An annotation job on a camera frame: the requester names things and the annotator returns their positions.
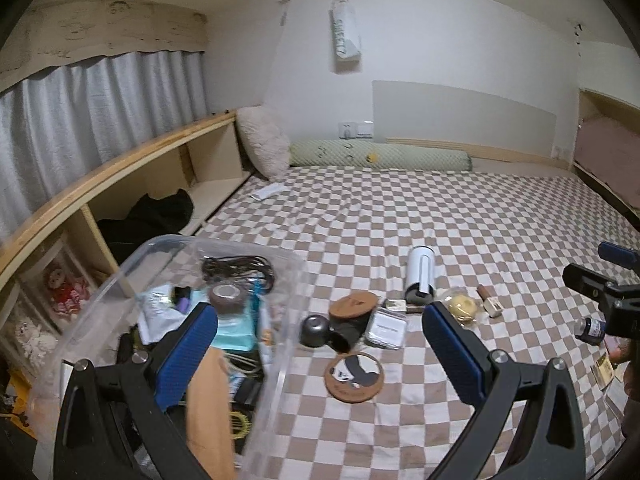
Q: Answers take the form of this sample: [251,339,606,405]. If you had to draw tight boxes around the dark blue bottle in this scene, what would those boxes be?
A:
[574,316,608,346]

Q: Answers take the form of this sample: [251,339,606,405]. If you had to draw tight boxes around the pink blanket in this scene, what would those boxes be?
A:
[575,120,640,211]

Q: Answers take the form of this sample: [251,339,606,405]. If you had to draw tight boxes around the brown tape roll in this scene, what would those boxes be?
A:
[208,284,250,317]

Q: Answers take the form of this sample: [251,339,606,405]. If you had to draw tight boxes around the wooden alcove frame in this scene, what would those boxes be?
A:
[570,87,640,233]

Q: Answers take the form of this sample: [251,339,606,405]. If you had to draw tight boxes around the yellow box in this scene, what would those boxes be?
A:
[7,370,36,431]

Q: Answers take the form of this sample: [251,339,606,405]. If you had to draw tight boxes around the pink box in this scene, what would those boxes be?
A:
[605,337,633,363]

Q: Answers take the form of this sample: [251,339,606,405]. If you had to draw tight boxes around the wooden bed rail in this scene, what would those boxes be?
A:
[385,140,573,171]

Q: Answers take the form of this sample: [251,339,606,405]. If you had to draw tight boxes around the black garment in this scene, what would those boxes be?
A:
[95,189,195,251]

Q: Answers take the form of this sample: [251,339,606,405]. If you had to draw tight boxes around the clear plastic case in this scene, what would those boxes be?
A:
[364,308,408,351]

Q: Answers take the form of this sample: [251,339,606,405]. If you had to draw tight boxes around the yellow sponge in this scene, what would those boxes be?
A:
[440,287,486,328]

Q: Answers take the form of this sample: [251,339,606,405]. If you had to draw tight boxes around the green bolster pillow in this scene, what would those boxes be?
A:
[289,140,473,171]

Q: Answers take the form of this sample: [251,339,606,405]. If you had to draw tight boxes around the yellow paper tags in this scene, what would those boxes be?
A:
[590,352,616,391]

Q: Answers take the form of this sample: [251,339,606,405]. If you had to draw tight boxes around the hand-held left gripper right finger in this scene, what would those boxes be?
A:
[422,301,588,480]

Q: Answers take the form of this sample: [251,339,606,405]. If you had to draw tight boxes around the fluffy white pillow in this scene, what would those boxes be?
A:
[236,106,292,179]

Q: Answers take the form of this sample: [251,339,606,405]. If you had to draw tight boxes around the clear plastic storage bin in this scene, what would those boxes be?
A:
[27,234,306,480]

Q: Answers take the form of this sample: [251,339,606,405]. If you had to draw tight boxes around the red dressed doll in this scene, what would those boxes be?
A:
[42,265,93,318]

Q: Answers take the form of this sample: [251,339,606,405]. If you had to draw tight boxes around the purple black tube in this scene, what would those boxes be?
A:
[170,286,193,313]

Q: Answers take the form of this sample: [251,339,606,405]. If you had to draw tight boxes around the hanging white paper bag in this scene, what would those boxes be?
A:
[328,0,363,63]

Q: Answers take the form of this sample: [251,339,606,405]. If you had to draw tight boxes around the checkered bedsheet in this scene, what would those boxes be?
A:
[192,165,640,480]

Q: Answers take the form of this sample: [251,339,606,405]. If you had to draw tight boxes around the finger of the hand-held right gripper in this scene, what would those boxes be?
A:
[598,241,640,271]
[562,262,618,303]

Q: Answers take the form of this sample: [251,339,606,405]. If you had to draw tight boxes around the beige curtain valance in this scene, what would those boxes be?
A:
[0,0,208,93]

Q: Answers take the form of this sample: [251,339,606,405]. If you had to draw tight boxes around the white plush toy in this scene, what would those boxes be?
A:
[10,320,58,366]

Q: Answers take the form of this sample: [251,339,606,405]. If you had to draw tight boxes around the white wall socket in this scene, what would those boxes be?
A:
[339,121,375,140]

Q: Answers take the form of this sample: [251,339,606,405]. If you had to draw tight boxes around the white headboard panel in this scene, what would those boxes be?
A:
[372,80,558,160]

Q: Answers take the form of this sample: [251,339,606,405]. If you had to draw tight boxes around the wooden shelf unit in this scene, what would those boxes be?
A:
[0,110,253,376]

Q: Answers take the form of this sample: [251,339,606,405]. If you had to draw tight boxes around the round wooden lid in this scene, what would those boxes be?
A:
[329,292,378,322]

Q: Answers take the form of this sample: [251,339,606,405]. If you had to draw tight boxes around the wooden box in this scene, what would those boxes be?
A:
[186,347,237,480]

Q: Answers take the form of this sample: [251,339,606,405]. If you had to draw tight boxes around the teal wet wipes pack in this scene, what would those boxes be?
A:
[212,292,261,352]

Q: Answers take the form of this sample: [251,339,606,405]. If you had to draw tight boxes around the grey curtain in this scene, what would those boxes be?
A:
[0,50,210,246]

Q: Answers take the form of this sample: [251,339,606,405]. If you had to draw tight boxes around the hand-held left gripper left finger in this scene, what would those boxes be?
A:
[52,302,219,480]

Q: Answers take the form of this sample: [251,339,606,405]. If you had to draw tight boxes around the white cylinder device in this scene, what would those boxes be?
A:
[404,245,437,306]

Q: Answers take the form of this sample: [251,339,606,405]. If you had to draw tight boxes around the white remote control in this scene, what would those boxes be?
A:
[251,184,286,202]

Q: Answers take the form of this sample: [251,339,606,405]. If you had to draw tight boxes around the panda print round coaster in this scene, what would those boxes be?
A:
[324,352,386,402]

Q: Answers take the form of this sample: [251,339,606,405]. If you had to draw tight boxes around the dark cable bundle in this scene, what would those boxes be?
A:
[201,256,277,291]

